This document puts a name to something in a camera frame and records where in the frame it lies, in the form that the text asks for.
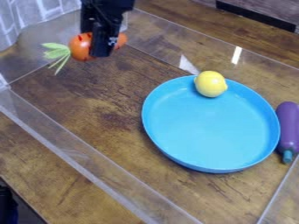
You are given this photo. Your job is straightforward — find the yellow toy lemon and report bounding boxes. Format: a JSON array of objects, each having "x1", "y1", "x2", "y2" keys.
[{"x1": 194, "y1": 71, "x2": 229, "y2": 98}]

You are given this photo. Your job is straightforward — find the white patterned curtain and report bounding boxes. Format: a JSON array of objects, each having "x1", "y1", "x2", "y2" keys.
[{"x1": 0, "y1": 0, "x2": 80, "y2": 52}]

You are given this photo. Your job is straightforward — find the blue round tray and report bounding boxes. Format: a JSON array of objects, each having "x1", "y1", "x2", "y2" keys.
[{"x1": 142, "y1": 75, "x2": 281, "y2": 173}]

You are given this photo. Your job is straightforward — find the dark wooden furniture edge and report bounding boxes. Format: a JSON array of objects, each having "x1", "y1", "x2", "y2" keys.
[{"x1": 217, "y1": 0, "x2": 297, "y2": 32}]

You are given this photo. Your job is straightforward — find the purple toy eggplant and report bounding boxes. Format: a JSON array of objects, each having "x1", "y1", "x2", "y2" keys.
[{"x1": 275, "y1": 101, "x2": 299, "y2": 164}]

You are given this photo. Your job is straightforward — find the clear acrylic enclosure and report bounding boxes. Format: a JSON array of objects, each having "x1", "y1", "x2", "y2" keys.
[{"x1": 0, "y1": 11, "x2": 299, "y2": 224}]

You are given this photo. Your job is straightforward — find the orange toy carrot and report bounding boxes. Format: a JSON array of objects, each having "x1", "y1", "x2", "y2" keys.
[{"x1": 42, "y1": 32, "x2": 127, "y2": 74}]

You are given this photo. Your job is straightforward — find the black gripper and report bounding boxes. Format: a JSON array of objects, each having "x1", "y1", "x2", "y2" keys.
[{"x1": 80, "y1": 0, "x2": 136, "y2": 57}]

